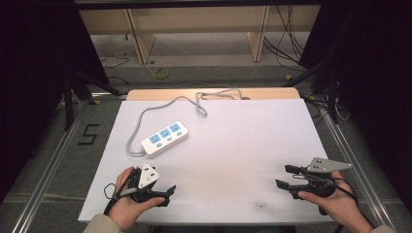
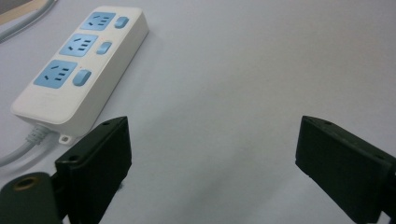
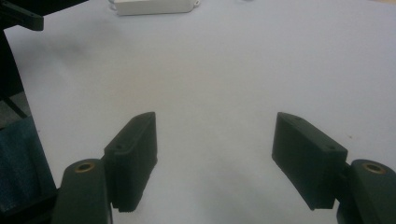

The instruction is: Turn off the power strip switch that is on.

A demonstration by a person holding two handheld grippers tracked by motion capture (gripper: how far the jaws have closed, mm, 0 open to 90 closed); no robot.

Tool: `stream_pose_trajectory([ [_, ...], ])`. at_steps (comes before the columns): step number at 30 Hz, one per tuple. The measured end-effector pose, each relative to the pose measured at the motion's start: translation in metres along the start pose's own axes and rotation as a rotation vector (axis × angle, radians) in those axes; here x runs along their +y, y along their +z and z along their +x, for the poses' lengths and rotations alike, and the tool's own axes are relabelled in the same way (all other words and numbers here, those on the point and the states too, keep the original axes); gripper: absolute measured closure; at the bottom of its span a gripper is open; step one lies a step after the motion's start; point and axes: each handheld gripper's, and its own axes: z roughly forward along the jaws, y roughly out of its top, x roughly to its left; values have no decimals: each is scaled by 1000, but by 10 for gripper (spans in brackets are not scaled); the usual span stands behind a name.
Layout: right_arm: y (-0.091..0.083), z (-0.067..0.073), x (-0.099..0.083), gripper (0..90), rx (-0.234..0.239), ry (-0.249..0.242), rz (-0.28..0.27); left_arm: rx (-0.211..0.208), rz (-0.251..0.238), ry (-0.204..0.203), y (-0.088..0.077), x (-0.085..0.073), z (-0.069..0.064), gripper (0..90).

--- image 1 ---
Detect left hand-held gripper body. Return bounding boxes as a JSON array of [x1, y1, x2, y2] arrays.
[[127, 162, 163, 205]]

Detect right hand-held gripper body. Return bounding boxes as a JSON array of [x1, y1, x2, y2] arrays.
[[291, 156, 353, 200]]

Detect person's right hand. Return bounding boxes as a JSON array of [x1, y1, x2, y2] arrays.
[[297, 170, 374, 233]]

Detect person's left hand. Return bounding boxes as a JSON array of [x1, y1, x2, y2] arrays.
[[108, 166, 166, 231]]

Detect white power strip blue sockets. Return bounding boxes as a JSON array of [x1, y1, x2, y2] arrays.
[[140, 120, 189, 157]]

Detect white board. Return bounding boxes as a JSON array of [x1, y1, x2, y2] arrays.
[[78, 98, 335, 225]]

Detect wooden table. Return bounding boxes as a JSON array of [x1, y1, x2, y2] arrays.
[[124, 86, 301, 102]]

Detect black metal stand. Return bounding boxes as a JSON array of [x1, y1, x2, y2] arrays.
[[61, 67, 128, 132], [284, 57, 340, 124]]

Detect black curtain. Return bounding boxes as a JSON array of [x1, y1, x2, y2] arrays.
[[0, 0, 111, 204], [298, 0, 412, 215]]

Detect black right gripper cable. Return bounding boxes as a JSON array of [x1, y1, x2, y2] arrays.
[[333, 177, 377, 233]]

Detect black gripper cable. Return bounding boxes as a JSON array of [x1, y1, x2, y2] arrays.
[[333, 177, 377, 233], [102, 168, 139, 216]]

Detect aluminium floor rail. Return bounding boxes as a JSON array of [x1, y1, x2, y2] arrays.
[[11, 99, 89, 233], [318, 102, 397, 233]]

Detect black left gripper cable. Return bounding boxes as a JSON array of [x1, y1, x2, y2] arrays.
[[102, 168, 139, 216]]

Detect grey power strip cable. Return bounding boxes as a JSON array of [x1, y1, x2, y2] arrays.
[[125, 88, 243, 158]]

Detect thin white cable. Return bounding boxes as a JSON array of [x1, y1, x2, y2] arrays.
[[333, 96, 352, 122]]

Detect yellow coiled cable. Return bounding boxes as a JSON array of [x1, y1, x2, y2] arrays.
[[151, 65, 171, 83]]

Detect thin black floor cable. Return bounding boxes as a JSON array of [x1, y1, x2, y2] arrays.
[[99, 53, 131, 85]]

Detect bundle of black cables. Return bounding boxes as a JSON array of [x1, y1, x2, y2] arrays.
[[262, 5, 313, 73]]

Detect beige wooden desk frame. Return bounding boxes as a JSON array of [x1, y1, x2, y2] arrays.
[[79, 4, 323, 65]]

